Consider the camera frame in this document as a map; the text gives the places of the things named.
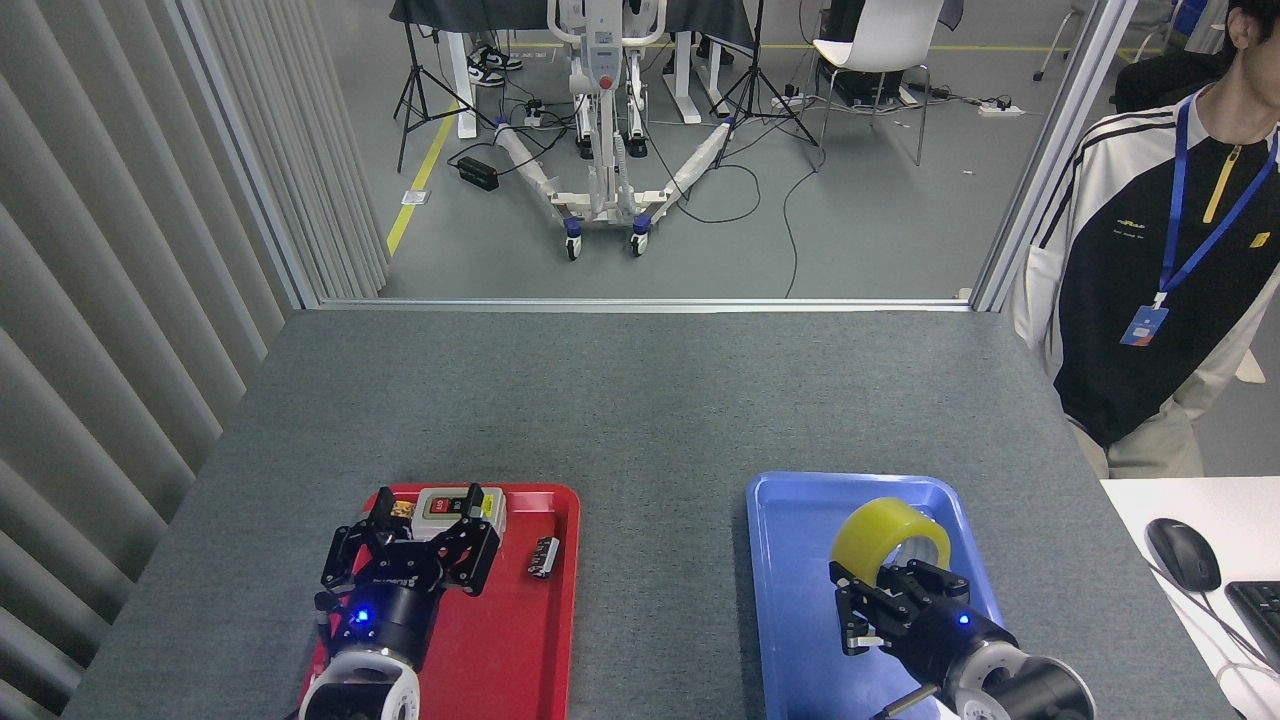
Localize white stand on wheels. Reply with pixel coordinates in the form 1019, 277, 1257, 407
493, 0, 738, 263

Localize blue lanyard with badge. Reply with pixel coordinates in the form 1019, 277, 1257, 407
1120, 92, 1280, 348

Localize red plastic tray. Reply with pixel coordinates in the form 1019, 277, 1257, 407
300, 484, 582, 720

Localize silver post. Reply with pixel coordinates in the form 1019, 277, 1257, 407
968, 0, 1141, 313
170, 0, 323, 311

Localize grey ribbed partition panel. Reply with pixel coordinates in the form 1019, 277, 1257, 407
0, 0, 391, 720

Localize black tripod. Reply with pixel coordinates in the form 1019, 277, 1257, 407
393, 20, 499, 174
710, 0, 820, 169

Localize silver rail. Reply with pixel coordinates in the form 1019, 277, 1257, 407
318, 297, 973, 314

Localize grey switch box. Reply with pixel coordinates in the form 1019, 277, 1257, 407
413, 487, 507, 542

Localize black keyboard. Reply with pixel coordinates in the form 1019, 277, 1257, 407
1225, 582, 1280, 673

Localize black computer mouse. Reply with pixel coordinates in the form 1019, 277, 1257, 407
1146, 518, 1222, 594

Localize black box under chair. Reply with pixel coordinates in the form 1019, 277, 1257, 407
818, 55, 906, 108

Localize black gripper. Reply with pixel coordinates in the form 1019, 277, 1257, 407
828, 559, 1013, 691
320, 483, 502, 661

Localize person's sneakers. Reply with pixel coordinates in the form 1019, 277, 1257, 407
466, 35, 524, 88

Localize desk with black cloth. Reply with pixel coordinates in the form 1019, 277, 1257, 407
390, 0, 756, 141

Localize white chair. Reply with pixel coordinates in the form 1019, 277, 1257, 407
812, 0, 947, 168

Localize blue plastic tray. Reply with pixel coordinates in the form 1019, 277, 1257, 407
746, 472, 1036, 720

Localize white desk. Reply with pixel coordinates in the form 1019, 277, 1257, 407
1100, 477, 1280, 720

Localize person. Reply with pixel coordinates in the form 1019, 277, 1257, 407
1012, 0, 1280, 479
1113, 50, 1233, 113

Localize yellow tape roll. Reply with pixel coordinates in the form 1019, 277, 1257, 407
830, 497, 952, 593

